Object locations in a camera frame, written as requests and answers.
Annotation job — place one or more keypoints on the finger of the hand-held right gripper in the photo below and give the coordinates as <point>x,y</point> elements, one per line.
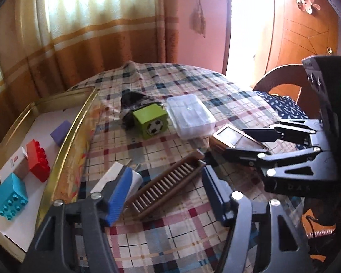
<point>261,134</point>
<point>244,156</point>

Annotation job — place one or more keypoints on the red building block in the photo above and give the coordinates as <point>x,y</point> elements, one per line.
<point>37,159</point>

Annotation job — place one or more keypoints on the black hair claw clip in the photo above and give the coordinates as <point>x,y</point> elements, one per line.
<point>130,99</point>

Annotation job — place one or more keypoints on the wooden chair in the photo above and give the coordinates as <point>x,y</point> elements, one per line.
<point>265,76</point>

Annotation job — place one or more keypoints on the white charger adapter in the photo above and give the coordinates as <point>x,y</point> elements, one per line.
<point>110,175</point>

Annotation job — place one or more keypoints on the orange and cream curtain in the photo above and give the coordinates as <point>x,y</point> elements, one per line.
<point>102,34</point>

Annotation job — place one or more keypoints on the blue patterned cushion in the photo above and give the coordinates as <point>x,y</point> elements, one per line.
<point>281,105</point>

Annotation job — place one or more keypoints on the gold framed compact mirror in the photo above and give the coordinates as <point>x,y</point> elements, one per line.
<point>230,135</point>

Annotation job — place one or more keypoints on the wall tassel ornament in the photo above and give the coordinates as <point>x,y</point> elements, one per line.
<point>197,20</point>

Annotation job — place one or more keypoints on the white and brown box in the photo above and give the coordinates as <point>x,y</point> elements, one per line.
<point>12,165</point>

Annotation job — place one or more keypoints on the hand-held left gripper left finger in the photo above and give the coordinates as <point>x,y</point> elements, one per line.
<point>119,196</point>

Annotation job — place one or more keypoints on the green cube box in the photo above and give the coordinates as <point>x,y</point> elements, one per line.
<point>147,116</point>

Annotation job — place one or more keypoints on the clear plastic box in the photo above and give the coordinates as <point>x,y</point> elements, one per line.
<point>190,113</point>

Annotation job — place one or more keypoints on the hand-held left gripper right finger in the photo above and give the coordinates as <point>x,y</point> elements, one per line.
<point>216,196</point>

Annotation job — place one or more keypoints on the wooden door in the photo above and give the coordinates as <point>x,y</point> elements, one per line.
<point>301,34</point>

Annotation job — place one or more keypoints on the brown comb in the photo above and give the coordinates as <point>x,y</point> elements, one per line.
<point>164,184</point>

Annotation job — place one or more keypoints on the gold tin tray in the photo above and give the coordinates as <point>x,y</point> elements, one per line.
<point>71,170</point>

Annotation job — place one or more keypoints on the blue building block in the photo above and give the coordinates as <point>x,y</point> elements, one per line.
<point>10,193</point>

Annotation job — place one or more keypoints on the purple block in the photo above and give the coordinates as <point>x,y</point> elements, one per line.
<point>59,133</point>

